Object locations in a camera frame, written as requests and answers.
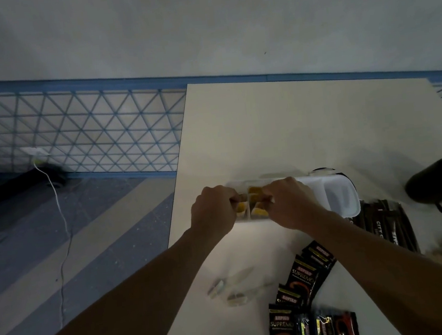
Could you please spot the person's right hand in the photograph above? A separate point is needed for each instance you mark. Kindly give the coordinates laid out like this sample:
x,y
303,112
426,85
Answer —
x,y
294,205

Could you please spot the person's left hand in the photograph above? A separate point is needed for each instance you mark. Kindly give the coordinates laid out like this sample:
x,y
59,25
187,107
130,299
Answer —
x,y
212,213

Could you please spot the person's left fingers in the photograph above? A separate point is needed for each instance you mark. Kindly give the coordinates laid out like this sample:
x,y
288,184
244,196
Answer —
x,y
239,201

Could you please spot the person's right fingers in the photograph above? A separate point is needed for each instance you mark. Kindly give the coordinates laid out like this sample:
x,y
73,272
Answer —
x,y
268,199

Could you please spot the yellow sachet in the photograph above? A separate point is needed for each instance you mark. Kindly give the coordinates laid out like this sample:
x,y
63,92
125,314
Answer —
x,y
255,190
260,210
241,208

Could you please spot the person's left forearm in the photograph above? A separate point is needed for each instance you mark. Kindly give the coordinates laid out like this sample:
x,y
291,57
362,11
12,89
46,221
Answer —
x,y
132,300

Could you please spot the person's right forearm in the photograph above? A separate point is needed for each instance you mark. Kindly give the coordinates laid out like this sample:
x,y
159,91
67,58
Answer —
x,y
393,273

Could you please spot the white plastic compartment box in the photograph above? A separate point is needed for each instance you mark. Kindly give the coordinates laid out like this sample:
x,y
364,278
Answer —
x,y
338,196

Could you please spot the row of black coffee sachets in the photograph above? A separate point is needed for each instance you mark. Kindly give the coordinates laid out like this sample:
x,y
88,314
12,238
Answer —
x,y
302,283

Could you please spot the pile of dark stick sachets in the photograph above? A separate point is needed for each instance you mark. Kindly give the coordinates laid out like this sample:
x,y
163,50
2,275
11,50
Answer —
x,y
384,223

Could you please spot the black kettle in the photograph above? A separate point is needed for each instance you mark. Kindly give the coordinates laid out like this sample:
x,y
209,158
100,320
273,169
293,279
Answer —
x,y
439,183

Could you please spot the white power adapter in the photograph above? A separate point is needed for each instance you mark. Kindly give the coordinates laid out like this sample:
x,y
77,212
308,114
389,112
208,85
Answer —
x,y
35,152

